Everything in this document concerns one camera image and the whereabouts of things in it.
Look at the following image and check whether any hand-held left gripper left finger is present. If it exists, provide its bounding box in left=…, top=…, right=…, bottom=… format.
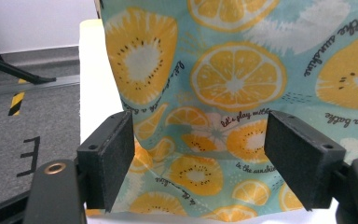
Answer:
left=76, top=110, right=136, bottom=214

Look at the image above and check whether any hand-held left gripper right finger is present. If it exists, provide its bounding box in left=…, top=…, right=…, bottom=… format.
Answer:
left=264, top=110, right=347, bottom=212

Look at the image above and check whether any black tape floor mark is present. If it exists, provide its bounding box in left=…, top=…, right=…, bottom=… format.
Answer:
left=16, top=135, right=41, bottom=178

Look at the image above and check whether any yellow black floor tape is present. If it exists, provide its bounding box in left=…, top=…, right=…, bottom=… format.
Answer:
left=7, top=91, right=26, bottom=117

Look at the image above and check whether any black metal stand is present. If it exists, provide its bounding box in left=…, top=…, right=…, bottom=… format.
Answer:
left=0, top=22, right=57, bottom=97

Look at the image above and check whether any grey floor rail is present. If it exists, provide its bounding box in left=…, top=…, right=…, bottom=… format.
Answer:
left=0, top=74, right=81, bottom=96

